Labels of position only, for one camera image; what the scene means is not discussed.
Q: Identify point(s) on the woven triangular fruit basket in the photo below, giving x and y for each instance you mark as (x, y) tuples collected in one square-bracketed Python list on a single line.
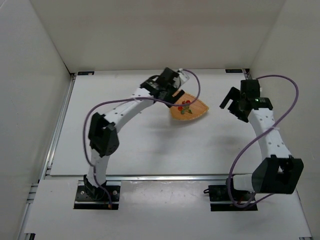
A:
[(198, 108)]

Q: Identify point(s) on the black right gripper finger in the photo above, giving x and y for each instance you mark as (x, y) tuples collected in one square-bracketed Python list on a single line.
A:
[(235, 110), (232, 95)]

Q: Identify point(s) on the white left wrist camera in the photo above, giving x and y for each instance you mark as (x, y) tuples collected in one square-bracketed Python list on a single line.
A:
[(182, 75)]

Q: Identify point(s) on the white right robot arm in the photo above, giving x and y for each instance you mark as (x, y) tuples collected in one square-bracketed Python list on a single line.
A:
[(278, 172)]

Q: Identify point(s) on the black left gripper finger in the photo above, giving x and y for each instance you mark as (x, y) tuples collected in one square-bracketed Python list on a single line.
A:
[(167, 99), (177, 96)]

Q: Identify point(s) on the black corner bracket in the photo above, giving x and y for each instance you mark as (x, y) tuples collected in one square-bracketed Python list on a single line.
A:
[(85, 73), (233, 71)]

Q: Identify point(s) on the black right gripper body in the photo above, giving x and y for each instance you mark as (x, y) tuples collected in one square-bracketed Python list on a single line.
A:
[(235, 104)]

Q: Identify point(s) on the aluminium right table rail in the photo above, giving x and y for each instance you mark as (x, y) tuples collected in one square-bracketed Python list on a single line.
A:
[(271, 144)]

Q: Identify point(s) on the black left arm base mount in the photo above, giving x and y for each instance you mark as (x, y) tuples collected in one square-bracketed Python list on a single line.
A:
[(86, 199)]

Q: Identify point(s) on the black left corner bracket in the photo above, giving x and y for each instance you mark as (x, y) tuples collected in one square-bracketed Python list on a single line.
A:
[(85, 73)]

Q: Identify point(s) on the black right corner bracket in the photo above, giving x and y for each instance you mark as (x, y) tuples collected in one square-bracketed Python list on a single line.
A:
[(233, 71)]

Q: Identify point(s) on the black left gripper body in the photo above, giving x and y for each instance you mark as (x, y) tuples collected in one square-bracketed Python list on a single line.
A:
[(173, 97)]

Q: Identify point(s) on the aluminium table rail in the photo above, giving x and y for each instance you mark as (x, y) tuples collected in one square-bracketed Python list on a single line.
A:
[(57, 130), (168, 177), (271, 144)]

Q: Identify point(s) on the aluminium front table rail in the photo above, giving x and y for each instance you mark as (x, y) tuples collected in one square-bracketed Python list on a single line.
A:
[(168, 177)]

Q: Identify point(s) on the aluminium left table rail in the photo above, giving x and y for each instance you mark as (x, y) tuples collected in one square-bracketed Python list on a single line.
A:
[(57, 130)]

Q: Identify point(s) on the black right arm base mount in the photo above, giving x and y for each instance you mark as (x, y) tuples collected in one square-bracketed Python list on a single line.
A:
[(220, 201)]

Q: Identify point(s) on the fake strawberry sprig with leaves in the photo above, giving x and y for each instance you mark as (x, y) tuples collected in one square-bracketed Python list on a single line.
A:
[(186, 107)]

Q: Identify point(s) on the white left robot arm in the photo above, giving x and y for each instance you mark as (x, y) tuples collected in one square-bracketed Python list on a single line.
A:
[(104, 128)]

